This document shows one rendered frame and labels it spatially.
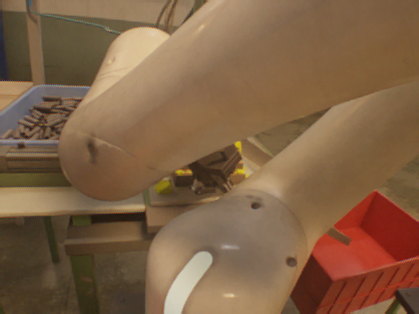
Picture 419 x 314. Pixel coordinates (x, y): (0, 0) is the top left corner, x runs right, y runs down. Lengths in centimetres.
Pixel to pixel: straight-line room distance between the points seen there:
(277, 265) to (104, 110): 19
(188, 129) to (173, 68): 4
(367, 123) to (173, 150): 19
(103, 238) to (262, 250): 37
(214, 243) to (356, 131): 17
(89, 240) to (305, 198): 39
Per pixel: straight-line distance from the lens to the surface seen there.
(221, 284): 21
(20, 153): 63
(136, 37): 35
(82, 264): 59
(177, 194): 59
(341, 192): 31
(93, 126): 23
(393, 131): 29
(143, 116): 19
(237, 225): 25
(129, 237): 55
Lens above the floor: 133
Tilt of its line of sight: 25 degrees down
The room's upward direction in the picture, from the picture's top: 9 degrees clockwise
